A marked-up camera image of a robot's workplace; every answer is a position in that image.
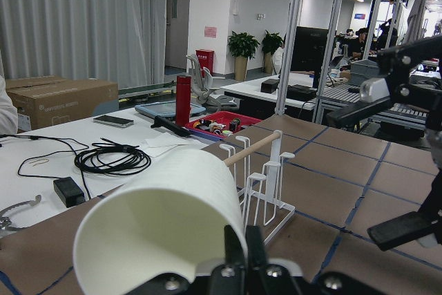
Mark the teach pendant tablet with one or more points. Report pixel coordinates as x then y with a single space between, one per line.
165 109

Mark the black monitor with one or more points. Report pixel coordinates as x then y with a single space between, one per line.
309 49

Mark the green potted plant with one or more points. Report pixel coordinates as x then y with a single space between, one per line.
242 45

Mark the cardboard box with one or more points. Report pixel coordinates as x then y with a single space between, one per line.
51 100

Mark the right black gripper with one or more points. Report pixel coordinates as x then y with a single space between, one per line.
379 94

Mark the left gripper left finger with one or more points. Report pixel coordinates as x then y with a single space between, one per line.
233 252

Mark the white plastic cup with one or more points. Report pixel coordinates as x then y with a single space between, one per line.
170 218

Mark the black power adapter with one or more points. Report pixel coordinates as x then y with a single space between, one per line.
68 191

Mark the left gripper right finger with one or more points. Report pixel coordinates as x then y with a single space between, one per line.
257 256

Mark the red thermos bottle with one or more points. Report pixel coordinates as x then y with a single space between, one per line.
183 100

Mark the grey office chair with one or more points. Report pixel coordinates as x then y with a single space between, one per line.
204 84

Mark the red parts bin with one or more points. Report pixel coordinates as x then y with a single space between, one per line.
220 125

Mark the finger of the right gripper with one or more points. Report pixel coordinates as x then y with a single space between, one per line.
423 225

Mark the black smartphone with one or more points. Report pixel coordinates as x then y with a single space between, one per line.
113 121

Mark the white wire cup rack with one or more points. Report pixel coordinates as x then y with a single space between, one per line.
261 195

